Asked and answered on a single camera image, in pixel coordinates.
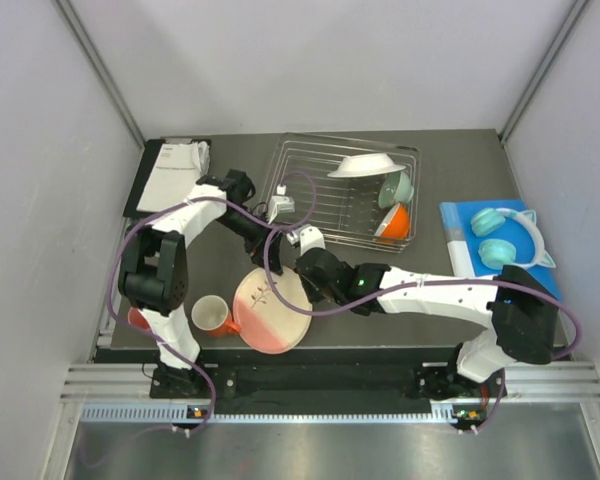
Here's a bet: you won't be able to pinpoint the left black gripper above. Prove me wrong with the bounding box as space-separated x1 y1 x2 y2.
216 207 284 275

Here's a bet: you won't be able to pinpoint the pink cream floral plate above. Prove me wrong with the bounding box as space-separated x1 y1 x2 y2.
233 268 311 355

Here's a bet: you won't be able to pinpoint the small white bowl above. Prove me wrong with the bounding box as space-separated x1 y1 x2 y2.
374 203 411 244

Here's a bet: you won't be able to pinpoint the metal wire dish rack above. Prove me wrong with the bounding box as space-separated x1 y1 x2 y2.
260 133 421 253

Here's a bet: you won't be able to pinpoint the green ceramic bowl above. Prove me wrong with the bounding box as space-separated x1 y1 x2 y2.
378 171 415 209

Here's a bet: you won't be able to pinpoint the white blue-rimmed plate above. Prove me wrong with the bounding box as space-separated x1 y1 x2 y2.
327 153 406 178

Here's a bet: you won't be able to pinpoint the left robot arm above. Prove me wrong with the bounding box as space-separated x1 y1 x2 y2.
118 169 283 398

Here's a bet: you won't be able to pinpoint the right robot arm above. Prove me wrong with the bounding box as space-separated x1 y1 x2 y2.
295 248 558 396

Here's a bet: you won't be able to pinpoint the orange white mug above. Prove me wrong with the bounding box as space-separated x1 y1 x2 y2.
191 295 242 337

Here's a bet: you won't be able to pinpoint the black tray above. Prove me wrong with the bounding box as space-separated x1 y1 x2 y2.
123 138 211 219

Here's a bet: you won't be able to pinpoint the blue folder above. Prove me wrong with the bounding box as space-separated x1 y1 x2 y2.
439 200 562 299

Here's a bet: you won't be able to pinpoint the pink plastic cup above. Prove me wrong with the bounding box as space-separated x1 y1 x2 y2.
127 307 151 331

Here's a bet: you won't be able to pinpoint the teal cat-ear headphones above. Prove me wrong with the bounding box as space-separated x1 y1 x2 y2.
469 206 556 274

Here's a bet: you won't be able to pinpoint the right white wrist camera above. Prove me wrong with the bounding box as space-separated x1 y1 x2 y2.
286 224 325 256

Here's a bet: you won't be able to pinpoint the aluminium rail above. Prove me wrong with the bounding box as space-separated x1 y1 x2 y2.
61 361 600 403

